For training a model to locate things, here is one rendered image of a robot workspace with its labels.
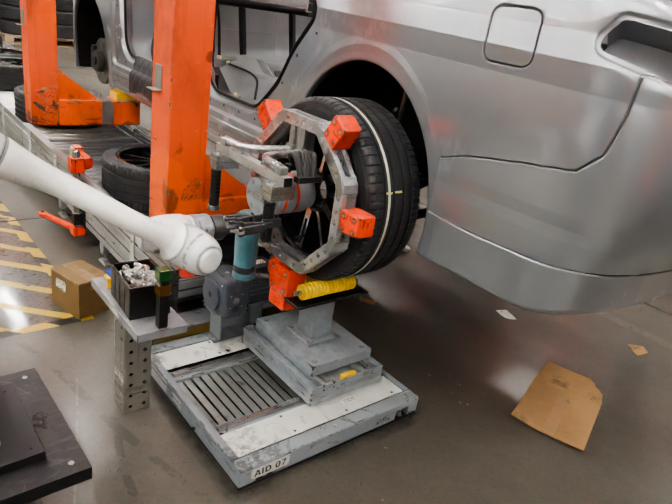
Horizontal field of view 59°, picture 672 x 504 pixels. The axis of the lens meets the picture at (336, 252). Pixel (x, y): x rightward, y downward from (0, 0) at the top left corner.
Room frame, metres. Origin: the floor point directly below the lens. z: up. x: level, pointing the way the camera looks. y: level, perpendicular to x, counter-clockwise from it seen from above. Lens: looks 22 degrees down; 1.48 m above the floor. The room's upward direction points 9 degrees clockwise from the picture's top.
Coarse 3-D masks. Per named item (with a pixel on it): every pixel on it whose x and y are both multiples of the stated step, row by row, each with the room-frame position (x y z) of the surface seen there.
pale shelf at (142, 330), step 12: (96, 288) 1.83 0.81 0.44; (108, 300) 1.74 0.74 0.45; (120, 312) 1.68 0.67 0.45; (132, 324) 1.62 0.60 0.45; (144, 324) 1.63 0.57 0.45; (168, 324) 1.65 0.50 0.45; (180, 324) 1.66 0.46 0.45; (132, 336) 1.59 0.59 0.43; (144, 336) 1.57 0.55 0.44; (156, 336) 1.60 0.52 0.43
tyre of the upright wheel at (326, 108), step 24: (360, 120) 1.96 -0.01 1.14; (384, 120) 2.04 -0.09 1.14; (360, 144) 1.88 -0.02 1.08; (384, 144) 1.94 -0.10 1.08; (408, 144) 2.02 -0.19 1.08; (360, 168) 1.87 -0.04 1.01; (384, 168) 1.88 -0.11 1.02; (408, 168) 1.96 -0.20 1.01; (360, 192) 1.85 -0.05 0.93; (384, 192) 1.86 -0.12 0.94; (408, 192) 1.92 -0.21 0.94; (384, 216) 1.84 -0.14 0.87; (408, 216) 1.93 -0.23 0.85; (360, 240) 1.83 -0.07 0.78; (384, 240) 1.88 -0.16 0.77; (408, 240) 1.96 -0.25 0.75; (336, 264) 1.90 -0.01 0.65; (360, 264) 1.87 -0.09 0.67; (384, 264) 1.99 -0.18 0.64
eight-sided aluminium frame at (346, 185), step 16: (288, 112) 2.04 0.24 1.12; (304, 112) 2.06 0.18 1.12; (272, 128) 2.12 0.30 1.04; (288, 128) 2.12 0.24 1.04; (304, 128) 1.97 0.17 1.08; (320, 128) 1.90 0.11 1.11; (256, 144) 2.17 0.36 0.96; (272, 144) 2.18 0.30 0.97; (320, 144) 1.90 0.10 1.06; (336, 160) 1.84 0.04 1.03; (256, 176) 2.16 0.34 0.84; (336, 176) 1.83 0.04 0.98; (352, 176) 1.84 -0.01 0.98; (336, 192) 1.81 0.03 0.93; (352, 192) 1.82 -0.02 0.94; (336, 208) 1.81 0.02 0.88; (336, 224) 1.80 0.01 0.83; (272, 240) 2.07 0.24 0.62; (336, 240) 1.79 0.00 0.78; (288, 256) 1.97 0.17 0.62; (304, 256) 1.98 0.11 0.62; (320, 256) 1.84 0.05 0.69; (304, 272) 1.89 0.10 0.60
